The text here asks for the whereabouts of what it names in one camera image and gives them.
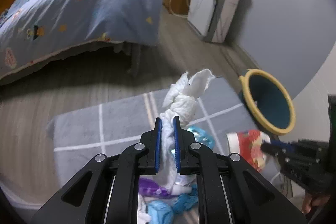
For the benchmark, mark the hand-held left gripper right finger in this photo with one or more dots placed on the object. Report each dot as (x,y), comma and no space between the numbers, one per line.
(176,150)

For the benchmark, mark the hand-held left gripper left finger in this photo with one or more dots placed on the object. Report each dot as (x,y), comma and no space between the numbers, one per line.
(158,150)

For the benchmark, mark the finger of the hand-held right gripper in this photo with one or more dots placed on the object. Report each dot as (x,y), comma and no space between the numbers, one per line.
(282,159)
(281,144)

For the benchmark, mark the red noodle cup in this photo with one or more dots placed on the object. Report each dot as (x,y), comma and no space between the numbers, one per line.
(249,145)

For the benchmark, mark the purple and white packet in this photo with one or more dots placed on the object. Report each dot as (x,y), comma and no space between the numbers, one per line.
(149,187)

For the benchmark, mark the teal trash bin yellow rim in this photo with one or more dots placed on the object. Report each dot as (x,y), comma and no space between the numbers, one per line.
(270,103)

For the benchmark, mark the white tissue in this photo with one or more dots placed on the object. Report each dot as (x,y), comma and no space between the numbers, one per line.
(183,106)
(143,216)

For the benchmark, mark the person's right hand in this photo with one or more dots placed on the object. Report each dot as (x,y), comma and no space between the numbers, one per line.
(307,203)

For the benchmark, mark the grey checked blanket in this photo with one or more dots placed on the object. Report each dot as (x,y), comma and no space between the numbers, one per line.
(86,129)

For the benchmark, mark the white air purifier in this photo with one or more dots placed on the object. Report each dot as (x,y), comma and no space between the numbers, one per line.
(202,11)

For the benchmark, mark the bed with cartoon duvet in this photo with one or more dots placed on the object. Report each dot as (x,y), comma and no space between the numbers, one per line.
(92,8)

